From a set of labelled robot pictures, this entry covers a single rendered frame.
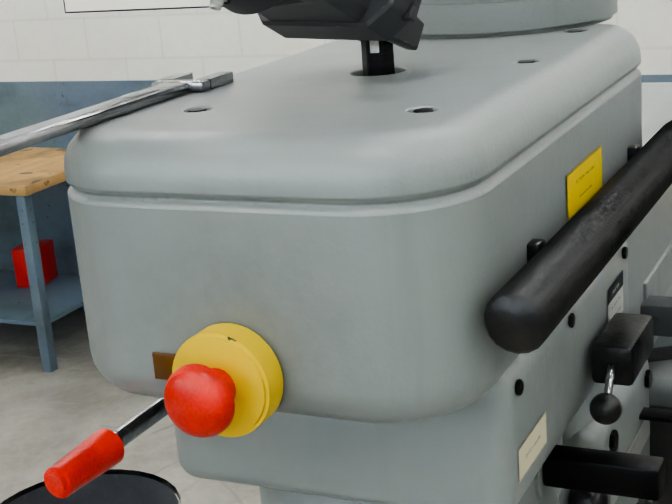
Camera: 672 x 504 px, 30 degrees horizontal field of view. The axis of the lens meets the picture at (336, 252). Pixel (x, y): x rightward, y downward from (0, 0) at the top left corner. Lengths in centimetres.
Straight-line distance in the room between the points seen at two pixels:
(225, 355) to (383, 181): 13
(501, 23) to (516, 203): 30
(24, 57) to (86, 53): 38
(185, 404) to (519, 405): 22
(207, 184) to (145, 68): 541
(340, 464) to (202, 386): 18
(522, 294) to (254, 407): 15
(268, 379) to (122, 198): 13
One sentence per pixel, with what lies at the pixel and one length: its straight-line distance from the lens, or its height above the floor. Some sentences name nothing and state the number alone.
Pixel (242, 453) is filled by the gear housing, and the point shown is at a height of 166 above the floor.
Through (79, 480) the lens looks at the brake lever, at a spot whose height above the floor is 170.
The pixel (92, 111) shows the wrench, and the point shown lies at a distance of 74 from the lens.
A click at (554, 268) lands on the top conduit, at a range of 68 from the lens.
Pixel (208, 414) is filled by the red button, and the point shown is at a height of 176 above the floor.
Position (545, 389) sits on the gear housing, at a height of 169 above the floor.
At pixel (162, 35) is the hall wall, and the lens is 599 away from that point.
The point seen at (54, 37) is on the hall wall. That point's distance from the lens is 635.
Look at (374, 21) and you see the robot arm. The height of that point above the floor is 193.
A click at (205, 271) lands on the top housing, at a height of 182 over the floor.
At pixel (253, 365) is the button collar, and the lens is 66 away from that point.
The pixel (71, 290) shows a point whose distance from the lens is 622.
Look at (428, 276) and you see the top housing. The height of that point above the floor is 182.
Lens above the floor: 201
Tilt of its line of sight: 16 degrees down
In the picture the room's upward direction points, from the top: 5 degrees counter-clockwise
